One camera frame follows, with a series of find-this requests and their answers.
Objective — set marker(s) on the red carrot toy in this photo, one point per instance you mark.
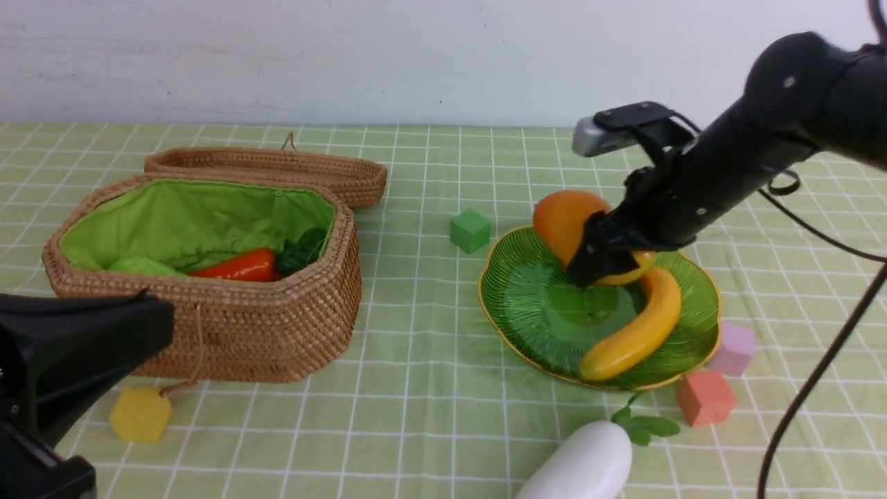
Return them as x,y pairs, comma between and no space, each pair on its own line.
264,264

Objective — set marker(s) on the green leaf-shaped glass plate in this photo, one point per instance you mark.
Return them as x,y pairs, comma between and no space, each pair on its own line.
550,323

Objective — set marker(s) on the yellow banana toy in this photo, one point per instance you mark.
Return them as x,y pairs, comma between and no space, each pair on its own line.
632,344

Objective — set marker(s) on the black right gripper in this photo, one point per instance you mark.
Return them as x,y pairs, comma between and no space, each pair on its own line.
668,207

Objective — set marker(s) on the pink foam cube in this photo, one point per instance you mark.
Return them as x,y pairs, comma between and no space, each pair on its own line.
736,350

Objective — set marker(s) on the orange yellow mango toy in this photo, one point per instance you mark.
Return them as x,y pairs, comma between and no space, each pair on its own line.
558,222

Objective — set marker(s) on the green fabric basket liner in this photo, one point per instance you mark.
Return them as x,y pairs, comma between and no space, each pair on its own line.
192,224

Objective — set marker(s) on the white radish toy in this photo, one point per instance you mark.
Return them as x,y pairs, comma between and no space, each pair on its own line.
596,461

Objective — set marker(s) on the coral red foam cube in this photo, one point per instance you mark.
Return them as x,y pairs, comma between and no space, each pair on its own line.
705,397

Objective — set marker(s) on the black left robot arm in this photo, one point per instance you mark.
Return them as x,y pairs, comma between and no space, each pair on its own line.
59,356

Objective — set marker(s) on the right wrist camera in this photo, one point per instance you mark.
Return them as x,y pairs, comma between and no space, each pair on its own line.
650,125

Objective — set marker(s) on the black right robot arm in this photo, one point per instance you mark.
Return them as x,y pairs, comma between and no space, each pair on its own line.
803,95

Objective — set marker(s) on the green bitter gourd toy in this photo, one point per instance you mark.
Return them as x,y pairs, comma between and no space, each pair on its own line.
144,266

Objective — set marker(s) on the woven wicker basket lid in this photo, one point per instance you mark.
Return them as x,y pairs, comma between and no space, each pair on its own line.
357,182

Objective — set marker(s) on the green checkered tablecloth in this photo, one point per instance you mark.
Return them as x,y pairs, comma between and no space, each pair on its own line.
427,402

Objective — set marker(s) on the yellow foam hexagon block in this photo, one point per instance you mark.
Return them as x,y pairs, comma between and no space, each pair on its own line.
141,414

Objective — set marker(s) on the green foam cube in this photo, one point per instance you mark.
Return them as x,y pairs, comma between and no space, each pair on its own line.
470,231

